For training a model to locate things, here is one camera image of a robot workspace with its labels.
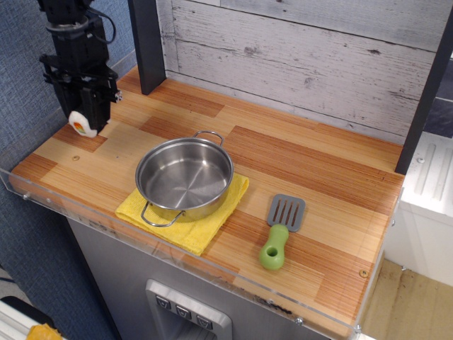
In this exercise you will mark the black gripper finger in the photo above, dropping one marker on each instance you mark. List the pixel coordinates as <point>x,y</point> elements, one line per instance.
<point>96,110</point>
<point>69,98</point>

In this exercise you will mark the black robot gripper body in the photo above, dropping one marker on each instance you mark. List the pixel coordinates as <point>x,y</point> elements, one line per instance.
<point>81,55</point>

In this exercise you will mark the plush sushi roll toy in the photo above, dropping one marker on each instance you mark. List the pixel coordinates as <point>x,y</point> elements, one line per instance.
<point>88,125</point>

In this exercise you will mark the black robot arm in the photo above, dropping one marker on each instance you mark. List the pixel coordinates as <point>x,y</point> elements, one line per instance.
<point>63,12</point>

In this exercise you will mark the clear acrylic table guard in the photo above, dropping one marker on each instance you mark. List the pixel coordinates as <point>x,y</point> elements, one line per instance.
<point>350,176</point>

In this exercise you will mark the stainless steel pot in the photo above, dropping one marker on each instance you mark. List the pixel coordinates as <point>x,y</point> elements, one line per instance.
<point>184,179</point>

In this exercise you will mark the grey toy fridge cabinet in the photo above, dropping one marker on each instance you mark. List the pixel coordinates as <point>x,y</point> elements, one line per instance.
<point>121,272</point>

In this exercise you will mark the yellow cloth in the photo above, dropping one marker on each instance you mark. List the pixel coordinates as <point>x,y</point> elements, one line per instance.
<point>191,236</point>

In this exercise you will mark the silver dispenser button panel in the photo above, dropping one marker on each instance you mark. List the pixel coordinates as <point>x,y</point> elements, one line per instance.
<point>179,316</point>

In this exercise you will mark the yellow object bottom left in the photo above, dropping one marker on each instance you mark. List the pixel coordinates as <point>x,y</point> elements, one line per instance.
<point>43,332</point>

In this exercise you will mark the white ribbed side counter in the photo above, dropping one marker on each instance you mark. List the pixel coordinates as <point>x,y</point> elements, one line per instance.
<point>428,182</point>

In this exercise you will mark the black left frame post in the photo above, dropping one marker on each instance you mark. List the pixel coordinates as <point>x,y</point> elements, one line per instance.
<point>148,45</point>

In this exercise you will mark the black frame post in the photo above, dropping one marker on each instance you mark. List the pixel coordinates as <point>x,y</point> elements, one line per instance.
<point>435,76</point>
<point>148,45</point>

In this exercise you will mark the grey spatula green handle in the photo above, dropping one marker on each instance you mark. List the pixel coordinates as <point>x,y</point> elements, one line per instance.
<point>284,217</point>

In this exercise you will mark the black right frame post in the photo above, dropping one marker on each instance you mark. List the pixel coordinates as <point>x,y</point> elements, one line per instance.
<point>435,76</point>

